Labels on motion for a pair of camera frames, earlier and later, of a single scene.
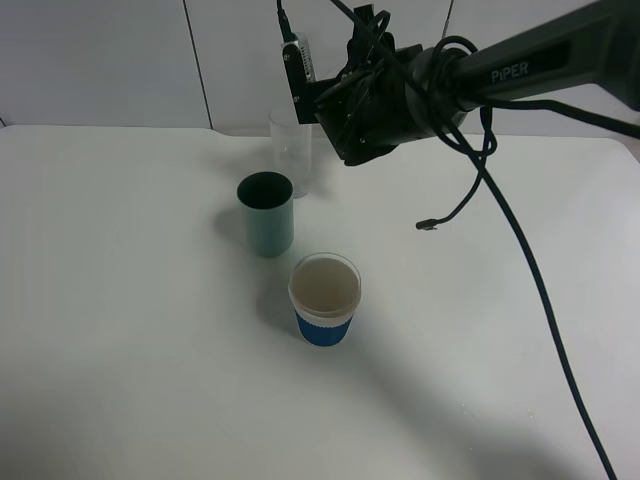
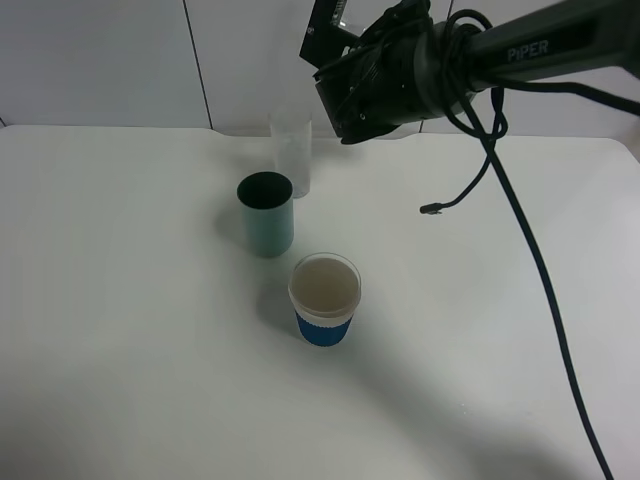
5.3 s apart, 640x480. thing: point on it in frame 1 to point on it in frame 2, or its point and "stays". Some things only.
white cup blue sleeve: (325, 289) stays
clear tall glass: (291, 149) stays
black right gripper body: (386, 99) to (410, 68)
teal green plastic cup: (267, 199) stays
